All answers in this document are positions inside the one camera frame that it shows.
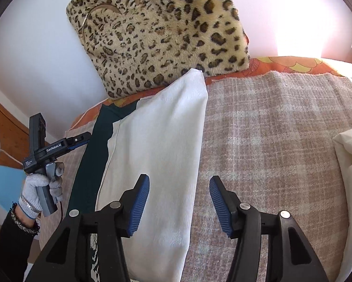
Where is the blue plastic chair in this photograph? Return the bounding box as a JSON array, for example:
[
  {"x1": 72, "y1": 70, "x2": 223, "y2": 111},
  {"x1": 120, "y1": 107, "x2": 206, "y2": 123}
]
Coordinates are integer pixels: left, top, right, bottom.
[{"x1": 0, "y1": 165, "x2": 26, "y2": 196}]

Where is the person's left hand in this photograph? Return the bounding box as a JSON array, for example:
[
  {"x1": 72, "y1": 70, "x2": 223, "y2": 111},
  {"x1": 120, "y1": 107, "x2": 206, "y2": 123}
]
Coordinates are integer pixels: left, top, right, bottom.
[{"x1": 18, "y1": 174, "x2": 63, "y2": 220}]

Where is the dark green cream printed t-shirt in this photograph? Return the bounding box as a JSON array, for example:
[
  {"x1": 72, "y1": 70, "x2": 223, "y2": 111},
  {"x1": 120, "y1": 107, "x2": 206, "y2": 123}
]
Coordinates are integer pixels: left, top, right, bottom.
[{"x1": 68, "y1": 68, "x2": 209, "y2": 282}]

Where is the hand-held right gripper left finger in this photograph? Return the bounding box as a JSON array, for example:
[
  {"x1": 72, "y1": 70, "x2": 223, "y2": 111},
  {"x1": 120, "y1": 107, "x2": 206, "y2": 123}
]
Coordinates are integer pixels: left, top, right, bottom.
[{"x1": 24, "y1": 174, "x2": 150, "y2": 282}]

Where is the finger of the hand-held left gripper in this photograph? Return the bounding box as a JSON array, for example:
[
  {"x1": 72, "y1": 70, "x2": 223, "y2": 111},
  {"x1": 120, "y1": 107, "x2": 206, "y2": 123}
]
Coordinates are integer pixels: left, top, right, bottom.
[{"x1": 69, "y1": 133, "x2": 92, "y2": 150}]

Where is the orange patterned bedsheet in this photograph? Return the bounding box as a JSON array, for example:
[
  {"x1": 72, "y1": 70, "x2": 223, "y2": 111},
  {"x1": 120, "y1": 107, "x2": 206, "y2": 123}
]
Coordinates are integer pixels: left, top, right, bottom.
[{"x1": 70, "y1": 56, "x2": 352, "y2": 130}]

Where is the folded cream garment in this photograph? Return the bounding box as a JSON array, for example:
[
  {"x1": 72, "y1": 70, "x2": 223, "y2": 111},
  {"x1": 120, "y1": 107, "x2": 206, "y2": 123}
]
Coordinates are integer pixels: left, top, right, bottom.
[{"x1": 332, "y1": 126, "x2": 352, "y2": 282}]

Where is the leopard print cushion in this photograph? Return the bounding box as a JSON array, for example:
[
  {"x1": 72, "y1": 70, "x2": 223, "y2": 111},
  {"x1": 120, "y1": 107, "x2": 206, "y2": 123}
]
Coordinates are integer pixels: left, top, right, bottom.
[{"x1": 66, "y1": 0, "x2": 250, "y2": 100}]

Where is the bed with plaid cover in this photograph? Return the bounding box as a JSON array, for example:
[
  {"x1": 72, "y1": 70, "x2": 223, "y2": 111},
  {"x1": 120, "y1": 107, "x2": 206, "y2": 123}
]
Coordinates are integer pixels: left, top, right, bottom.
[{"x1": 39, "y1": 70, "x2": 352, "y2": 282}]

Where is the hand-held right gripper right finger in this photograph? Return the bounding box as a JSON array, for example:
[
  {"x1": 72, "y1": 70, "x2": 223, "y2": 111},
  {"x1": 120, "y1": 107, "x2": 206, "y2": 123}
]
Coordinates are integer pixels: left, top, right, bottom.
[{"x1": 209, "y1": 176, "x2": 329, "y2": 282}]

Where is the wooden door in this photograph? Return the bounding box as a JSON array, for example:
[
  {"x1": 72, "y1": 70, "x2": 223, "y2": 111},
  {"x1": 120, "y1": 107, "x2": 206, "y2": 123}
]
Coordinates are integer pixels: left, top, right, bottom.
[{"x1": 0, "y1": 90, "x2": 30, "y2": 168}]

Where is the person's left forearm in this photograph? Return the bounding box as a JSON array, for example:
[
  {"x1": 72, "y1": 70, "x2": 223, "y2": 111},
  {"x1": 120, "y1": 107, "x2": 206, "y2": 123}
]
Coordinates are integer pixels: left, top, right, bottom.
[{"x1": 0, "y1": 208, "x2": 41, "y2": 282}]

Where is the beaded bracelet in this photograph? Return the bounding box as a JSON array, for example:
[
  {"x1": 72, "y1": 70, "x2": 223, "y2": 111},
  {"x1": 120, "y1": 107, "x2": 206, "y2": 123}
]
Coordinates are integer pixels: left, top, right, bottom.
[{"x1": 10, "y1": 204, "x2": 41, "y2": 236}]

